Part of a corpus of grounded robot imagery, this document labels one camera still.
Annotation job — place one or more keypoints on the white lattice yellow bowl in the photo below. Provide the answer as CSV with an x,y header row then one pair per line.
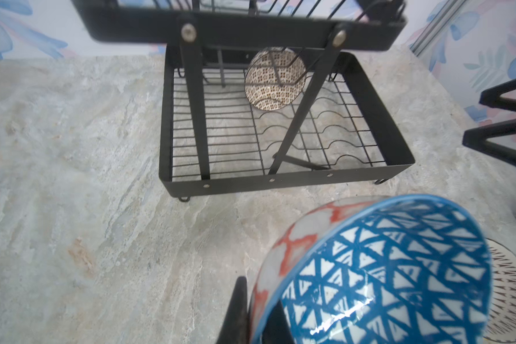
x,y
501,327

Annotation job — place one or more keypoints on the brown checker pattern bowl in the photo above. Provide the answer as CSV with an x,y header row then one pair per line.
x,y
275,78

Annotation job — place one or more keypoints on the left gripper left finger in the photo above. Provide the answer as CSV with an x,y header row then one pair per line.
x,y
235,328

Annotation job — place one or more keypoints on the black wire dish rack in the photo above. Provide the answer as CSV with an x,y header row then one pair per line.
x,y
213,141

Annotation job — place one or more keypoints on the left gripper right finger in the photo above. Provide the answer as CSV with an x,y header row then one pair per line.
x,y
277,330

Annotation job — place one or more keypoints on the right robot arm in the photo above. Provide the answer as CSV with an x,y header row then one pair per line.
x,y
478,139

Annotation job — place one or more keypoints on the blue triangle pattern bowl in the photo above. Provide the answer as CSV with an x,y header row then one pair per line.
x,y
376,269

